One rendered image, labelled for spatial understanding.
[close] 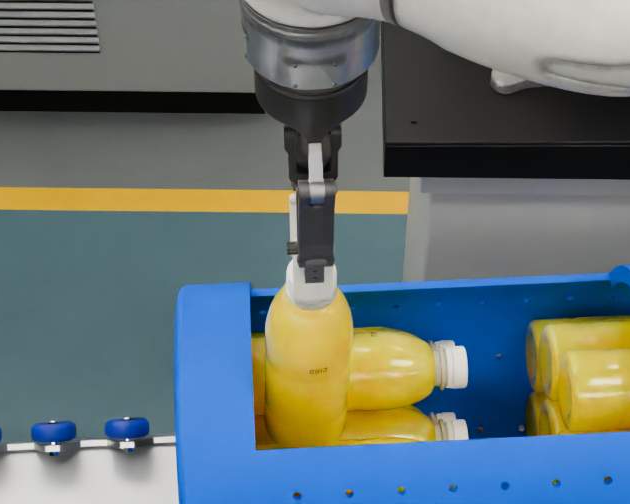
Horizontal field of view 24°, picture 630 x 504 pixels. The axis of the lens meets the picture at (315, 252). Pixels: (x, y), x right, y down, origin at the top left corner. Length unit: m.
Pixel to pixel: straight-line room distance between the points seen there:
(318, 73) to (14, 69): 2.17
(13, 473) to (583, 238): 0.73
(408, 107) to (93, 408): 1.21
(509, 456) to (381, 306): 0.26
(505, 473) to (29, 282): 1.79
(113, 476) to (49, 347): 1.27
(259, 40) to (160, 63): 2.09
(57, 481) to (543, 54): 0.88
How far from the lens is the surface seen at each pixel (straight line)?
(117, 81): 3.04
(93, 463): 1.53
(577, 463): 1.22
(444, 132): 1.62
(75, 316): 2.81
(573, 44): 0.78
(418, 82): 1.67
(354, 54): 0.91
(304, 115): 0.94
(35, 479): 1.53
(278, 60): 0.91
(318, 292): 1.10
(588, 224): 1.77
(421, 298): 1.40
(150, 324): 2.78
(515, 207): 1.74
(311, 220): 0.99
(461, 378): 1.33
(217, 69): 2.99
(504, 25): 0.78
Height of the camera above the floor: 2.22
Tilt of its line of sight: 51 degrees down
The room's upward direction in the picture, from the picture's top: straight up
